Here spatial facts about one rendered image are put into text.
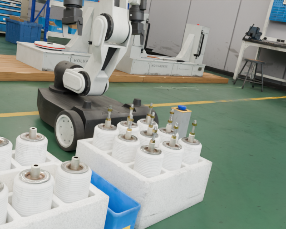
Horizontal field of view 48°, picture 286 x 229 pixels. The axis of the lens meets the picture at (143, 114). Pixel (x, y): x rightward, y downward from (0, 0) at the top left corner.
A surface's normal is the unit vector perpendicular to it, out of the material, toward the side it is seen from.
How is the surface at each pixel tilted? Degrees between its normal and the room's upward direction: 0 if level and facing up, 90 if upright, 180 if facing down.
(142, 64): 90
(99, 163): 90
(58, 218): 90
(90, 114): 45
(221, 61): 90
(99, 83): 106
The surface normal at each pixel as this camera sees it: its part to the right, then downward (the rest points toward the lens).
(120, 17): 0.70, -0.11
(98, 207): 0.71, 0.31
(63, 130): -0.70, 0.06
